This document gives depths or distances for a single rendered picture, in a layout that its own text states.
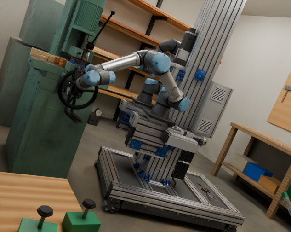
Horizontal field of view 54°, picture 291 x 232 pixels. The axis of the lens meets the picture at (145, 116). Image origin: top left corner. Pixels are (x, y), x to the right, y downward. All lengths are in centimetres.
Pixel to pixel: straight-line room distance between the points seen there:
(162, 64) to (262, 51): 365
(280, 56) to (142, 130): 337
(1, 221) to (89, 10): 165
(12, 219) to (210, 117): 186
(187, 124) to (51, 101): 114
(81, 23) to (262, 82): 351
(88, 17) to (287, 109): 334
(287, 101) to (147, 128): 296
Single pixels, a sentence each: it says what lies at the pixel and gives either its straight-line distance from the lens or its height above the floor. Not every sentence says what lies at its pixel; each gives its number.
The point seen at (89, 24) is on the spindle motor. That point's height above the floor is 127.
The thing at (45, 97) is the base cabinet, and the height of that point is 66.
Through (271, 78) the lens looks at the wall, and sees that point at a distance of 501.
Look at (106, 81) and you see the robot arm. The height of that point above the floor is 98.
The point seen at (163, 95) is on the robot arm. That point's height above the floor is 99.
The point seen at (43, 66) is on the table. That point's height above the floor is 87.
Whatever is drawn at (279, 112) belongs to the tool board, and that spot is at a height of 125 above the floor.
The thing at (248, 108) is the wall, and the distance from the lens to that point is 508.
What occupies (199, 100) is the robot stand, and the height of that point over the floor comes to 104.
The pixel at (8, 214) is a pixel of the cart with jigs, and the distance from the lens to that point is 107.
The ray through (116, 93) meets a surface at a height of 54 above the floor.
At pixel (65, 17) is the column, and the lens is 252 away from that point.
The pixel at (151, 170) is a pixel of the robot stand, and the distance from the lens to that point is 254.
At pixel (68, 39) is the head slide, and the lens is 242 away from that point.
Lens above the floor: 113
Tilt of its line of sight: 9 degrees down
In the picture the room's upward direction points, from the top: 22 degrees clockwise
